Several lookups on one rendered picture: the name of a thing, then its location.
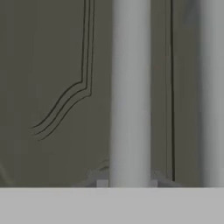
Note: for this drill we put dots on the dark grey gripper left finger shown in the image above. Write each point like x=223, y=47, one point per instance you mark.
x=97, y=178

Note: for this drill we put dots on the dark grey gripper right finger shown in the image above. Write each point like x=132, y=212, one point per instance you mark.
x=157, y=180

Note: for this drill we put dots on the dark olive cabinet door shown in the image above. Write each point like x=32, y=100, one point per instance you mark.
x=43, y=58
x=186, y=96

